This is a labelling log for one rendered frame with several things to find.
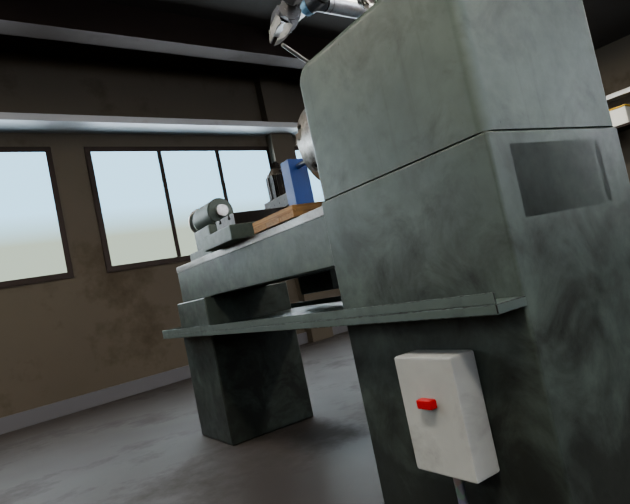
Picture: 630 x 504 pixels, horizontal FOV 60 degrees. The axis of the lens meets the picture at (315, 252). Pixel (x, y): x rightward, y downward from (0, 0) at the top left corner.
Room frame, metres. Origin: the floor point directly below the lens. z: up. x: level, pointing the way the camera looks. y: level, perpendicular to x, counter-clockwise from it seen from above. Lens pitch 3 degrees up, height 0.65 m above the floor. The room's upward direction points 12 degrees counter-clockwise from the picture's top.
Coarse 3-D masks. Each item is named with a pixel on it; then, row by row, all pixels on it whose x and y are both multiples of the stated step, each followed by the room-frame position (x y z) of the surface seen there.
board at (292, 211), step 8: (288, 208) 1.76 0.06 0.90; (296, 208) 1.75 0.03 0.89; (304, 208) 1.76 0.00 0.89; (312, 208) 1.78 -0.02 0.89; (272, 216) 1.86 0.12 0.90; (280, 216) 1.81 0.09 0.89; (288, 216) 1.77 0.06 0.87; (296, 216) 1.75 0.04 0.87; (256, 224) 1.96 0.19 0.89; (264, 224) 1.91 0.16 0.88; (272, 224) 1.87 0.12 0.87; (256, 232) 1.98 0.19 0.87
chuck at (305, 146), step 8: (304, 112) 1.69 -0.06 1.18; (304, 120) 1.66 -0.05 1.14; (304, 128) 1.65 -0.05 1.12; (304, 136) 1.65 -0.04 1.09; (304, 144) 1.66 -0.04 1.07; (304, 152) 1.67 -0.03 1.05; (312, 152) 1.64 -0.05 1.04; (304, 160) 1.69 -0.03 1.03; (312, 160) 1.66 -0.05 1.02; (312, 168) 1.69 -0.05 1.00
